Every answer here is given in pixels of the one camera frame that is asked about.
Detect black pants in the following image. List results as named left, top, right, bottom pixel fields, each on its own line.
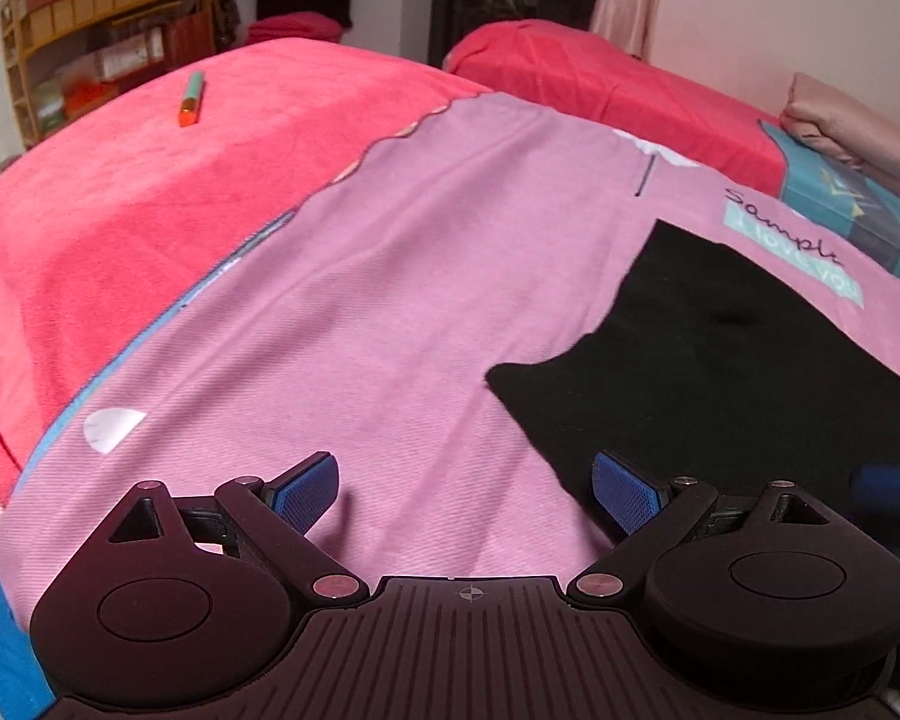
left=486, top=223, right=900, bottom=536

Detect pink printed bed sheet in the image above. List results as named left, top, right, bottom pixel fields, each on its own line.
left=0, top=94, right=900, bottom=621

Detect red fleece blanket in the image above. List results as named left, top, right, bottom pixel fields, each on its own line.
left=0, top=39, right=478, bottom=505

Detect folded beige blanket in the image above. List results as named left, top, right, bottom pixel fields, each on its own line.
left=779, top=73, right=900, bottom=197

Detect green orange tube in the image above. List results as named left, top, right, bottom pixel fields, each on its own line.
left=176, top=70, right=205, bottom=127

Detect red covered mattress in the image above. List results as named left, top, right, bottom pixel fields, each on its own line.
left=443, top=20, right=787, bottom=195

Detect wooden shelf unit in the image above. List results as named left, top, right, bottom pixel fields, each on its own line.
left=0, top=0, right=219, bottom=149

